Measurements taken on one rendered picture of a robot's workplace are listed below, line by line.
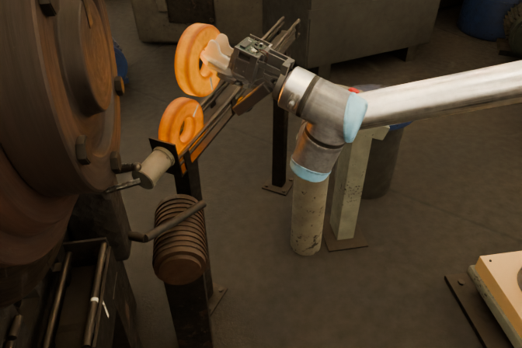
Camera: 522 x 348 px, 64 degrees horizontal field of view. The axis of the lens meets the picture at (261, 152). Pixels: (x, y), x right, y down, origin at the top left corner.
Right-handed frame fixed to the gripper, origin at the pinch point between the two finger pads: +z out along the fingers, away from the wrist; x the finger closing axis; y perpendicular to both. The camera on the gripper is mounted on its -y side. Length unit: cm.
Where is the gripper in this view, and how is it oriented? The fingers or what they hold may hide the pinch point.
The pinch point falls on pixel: (200, 52)
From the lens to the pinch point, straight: 93.2
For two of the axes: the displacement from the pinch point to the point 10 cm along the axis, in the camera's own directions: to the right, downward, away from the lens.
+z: -8.7, -4.6, 1.7
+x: -4.3, 5.5, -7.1
